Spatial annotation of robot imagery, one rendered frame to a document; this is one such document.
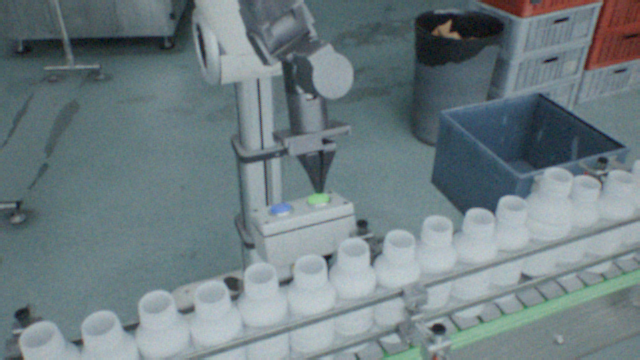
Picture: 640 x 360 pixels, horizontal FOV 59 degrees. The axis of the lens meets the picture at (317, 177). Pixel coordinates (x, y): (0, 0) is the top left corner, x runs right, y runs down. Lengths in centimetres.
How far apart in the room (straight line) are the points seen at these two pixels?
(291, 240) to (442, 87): 221
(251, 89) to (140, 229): 152
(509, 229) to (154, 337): 47
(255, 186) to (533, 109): 79
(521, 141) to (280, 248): 103
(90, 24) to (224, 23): 338
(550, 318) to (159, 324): 57
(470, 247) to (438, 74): 219
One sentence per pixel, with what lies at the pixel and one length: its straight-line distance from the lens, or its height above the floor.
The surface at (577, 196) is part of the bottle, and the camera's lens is 88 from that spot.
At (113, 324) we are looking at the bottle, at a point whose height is 115.
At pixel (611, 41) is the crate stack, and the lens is 383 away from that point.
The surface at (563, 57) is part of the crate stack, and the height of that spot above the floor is 38.
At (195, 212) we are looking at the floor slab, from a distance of 268.
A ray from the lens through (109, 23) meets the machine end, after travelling 442.
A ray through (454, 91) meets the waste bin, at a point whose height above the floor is 36.
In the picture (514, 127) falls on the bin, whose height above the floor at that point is 85.
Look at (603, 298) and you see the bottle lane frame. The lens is 100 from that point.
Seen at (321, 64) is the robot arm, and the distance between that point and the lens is 72.
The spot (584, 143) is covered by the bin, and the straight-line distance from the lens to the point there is 155.
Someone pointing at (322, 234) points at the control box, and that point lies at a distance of 82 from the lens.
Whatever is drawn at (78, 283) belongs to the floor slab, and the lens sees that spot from 247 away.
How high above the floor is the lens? 163
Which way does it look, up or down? 35 degrees down
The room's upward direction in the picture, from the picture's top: straight up
